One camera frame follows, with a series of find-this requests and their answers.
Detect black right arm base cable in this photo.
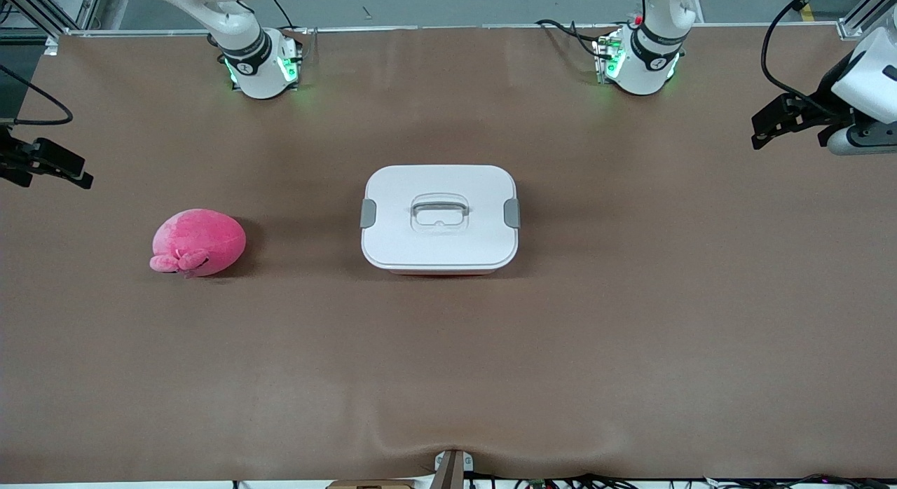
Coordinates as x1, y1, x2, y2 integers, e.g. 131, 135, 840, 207
262, 0, 296, 29

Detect pink plush toy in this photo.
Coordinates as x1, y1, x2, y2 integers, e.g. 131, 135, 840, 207
149, 209, 247, 278

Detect white box lid grey latches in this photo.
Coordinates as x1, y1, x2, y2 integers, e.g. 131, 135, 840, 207
360, 165, 521, 271

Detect front camera mount bracket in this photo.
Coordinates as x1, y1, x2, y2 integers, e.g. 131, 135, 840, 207
433, 449, 475, 489

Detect black left arm base cable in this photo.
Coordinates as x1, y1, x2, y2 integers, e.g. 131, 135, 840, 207
535, 18, 619, 61

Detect brown table mat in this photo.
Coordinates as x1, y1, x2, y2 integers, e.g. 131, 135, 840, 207
0, 25, 897, 484

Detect black arm base cable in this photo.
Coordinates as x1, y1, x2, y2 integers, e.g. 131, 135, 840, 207
262, 0, 296, 29
535, 18, 619, 61

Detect aluminium frame post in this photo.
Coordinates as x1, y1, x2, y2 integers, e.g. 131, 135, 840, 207
837, 0, 897, 40
0, 0, 106, 39

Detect pink plastic box base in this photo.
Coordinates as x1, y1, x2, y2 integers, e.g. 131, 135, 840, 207
378, 266, 505, 277

